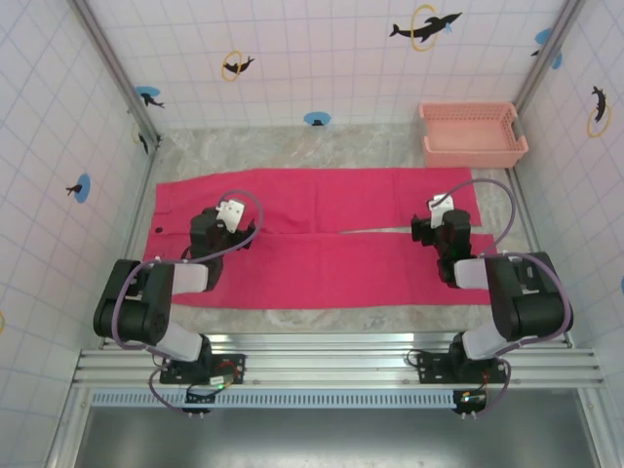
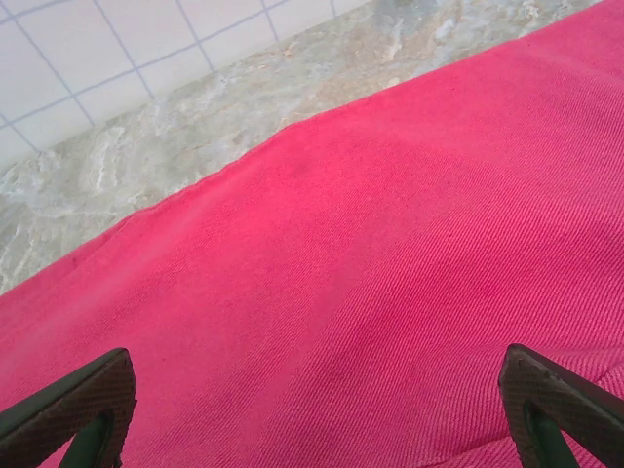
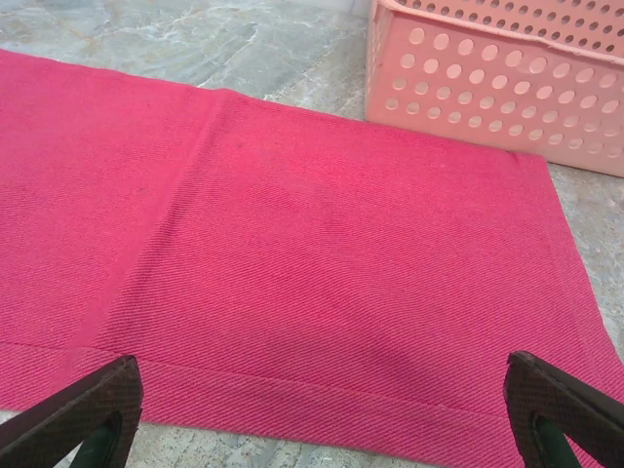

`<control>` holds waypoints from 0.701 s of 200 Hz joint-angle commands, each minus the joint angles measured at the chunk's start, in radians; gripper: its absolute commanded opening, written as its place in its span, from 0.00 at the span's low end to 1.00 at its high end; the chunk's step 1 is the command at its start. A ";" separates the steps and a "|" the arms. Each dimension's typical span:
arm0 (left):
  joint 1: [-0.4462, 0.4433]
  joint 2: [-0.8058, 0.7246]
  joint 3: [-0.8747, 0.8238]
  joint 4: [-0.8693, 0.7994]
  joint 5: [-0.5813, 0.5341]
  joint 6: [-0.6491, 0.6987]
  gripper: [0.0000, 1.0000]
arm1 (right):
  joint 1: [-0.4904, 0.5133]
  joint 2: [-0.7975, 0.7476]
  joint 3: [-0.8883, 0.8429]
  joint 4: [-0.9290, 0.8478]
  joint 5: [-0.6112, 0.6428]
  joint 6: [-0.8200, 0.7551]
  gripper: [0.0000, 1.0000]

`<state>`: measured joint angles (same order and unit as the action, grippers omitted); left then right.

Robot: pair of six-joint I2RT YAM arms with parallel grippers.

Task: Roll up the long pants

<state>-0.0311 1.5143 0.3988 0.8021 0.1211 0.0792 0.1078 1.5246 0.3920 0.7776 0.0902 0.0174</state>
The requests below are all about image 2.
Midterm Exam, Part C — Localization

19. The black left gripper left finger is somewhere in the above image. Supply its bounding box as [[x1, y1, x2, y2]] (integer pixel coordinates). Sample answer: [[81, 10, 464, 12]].
[[0, 347, 138, 468]]

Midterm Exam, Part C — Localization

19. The pink towel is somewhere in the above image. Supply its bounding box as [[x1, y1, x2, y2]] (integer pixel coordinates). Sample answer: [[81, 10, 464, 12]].
[[0, 0, 624, 468]]

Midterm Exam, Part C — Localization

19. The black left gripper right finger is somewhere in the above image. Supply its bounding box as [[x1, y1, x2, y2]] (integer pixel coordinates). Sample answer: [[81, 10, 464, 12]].
[[497, 342, 624, 468]]

